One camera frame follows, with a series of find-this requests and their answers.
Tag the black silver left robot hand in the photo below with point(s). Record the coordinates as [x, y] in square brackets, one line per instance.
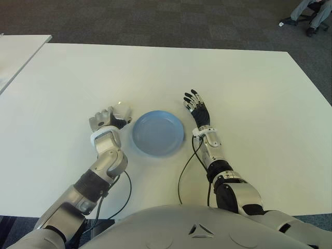
[102, 120]

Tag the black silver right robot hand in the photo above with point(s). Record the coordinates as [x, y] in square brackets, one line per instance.
[202, 115]

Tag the white square charger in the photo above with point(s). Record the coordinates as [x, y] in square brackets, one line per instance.
[123, 109]

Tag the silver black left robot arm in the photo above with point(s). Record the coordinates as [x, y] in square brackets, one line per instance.
[106, 153]

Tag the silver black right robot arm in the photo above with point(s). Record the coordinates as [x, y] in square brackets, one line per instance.
[228, 179]

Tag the blue round plate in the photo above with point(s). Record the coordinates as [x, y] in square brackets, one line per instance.
[158, 133]

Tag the white side table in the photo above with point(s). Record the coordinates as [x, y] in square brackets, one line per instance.
[18, 57]

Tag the grey robot torso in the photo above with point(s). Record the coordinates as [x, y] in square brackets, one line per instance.
[186, 228]

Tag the seated person in grey trousers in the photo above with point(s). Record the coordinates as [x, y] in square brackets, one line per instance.
[317, 15]

